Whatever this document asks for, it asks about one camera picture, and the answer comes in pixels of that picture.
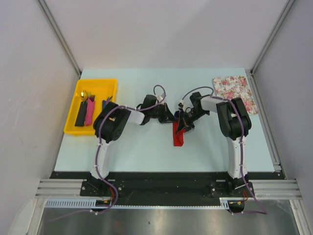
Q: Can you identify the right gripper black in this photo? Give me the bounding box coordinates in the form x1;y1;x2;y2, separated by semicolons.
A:
176;109;208;136

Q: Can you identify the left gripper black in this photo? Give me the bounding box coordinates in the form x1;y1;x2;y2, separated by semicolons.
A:
149;103;178;124

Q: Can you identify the red paper napkin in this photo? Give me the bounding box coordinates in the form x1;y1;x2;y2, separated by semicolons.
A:
173;119;185;147

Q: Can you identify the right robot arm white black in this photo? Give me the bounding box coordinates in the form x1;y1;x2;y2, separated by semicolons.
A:
173;92;252;196

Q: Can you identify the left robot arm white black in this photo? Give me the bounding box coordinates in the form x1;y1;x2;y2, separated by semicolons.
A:
90;94;176;196

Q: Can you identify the navy napkin roll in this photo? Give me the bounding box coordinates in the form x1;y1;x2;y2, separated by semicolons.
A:
102;96;112;110

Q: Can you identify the pink napkin roll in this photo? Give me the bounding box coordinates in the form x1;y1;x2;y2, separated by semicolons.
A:
84;98;95;126

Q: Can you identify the black napkin roll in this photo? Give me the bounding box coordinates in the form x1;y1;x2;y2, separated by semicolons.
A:
74;101;88;127

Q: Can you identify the floral placemat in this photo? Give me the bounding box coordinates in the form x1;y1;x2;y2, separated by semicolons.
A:
213;75;258;116

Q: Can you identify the yellow plastic tray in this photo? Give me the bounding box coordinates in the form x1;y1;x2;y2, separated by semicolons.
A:
64;78;117;136

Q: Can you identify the gold spoon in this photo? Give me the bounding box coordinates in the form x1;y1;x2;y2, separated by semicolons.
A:
80;90;89;102

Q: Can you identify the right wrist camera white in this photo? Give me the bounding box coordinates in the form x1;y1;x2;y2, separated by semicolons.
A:
178;99;188;112

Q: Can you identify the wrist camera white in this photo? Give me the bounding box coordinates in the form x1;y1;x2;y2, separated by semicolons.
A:
178;99;188;112
157;94;166;103

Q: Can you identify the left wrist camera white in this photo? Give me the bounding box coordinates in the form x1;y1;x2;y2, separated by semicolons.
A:
157;94;166;103

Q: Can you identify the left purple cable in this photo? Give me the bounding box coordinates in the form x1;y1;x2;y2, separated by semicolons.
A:
94;85;167;216

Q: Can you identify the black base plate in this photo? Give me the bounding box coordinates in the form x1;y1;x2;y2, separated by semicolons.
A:
50;171;285;205

